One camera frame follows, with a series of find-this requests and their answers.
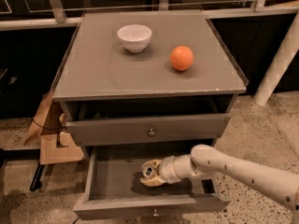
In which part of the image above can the round middle drawer knob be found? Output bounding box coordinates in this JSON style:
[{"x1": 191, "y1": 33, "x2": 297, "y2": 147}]
[{"x1": 152, "y1": 209, "x2": 159, "y2": 217}]

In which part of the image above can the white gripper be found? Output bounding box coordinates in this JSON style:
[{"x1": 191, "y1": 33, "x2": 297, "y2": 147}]
[{"x1": 140, "y1": 155, "x2": 196, "y2": 187}]

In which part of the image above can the round top drawer knob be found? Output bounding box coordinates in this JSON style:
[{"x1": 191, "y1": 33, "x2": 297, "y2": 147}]
[{"x1": 148, "y1": 128, "x2": 156, "y2": 137}]

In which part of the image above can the metal window railing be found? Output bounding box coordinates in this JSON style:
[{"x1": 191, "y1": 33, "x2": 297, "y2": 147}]
[{"x1": 0, "y1": 0, "x2": 299, "y2": 31}]

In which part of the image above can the grey top drawer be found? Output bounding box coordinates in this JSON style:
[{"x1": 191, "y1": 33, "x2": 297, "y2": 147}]
[{"x1": 66, "y1": 113, "x2": 231, "y2": 147}]

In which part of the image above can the grey drawer cabinet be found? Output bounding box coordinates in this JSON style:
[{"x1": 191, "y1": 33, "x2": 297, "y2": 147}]
[{"x1": 50, "y1": 10, "x2": 249, "y2": 161}]

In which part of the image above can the redbull can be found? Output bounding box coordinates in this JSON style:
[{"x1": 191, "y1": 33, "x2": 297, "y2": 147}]
[{"x1": 143, "y1": 167, "x2": 153, "y2": 177}]

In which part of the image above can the round drawer knob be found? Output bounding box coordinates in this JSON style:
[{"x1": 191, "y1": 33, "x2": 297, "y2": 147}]
[
  {"x1": 152, "y1": 209, "x2": 159, "y2": 217},
  {"x1": 148, "y1": 128, "x2": 156, "y2": 137}
]

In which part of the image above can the orange fruit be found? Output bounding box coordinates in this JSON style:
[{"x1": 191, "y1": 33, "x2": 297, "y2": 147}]
[{"x1": 170, "y1": 46, "x2": 193, "y2": 72}]

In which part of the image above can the white ceramic bowl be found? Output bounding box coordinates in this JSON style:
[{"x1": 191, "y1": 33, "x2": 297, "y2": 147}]
[{"x1": 117, "y1": 24, "x2": 152, "y2": 53}]

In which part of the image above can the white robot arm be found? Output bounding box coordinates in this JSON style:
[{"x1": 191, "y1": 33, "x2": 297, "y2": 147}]
[{"x1": 140, "y1": 13, "x2": 299, "y2": 224}]

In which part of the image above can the black cable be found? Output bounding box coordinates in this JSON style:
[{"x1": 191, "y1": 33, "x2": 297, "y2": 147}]
[{"x1": 30, "y1": 116, "x2": 68, "y2": 132}]

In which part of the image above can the grey open middle drawer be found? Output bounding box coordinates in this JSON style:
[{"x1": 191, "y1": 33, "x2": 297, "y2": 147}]
[{"x1": 74, "y1": 141, "x2": 230, "y2": 220}]

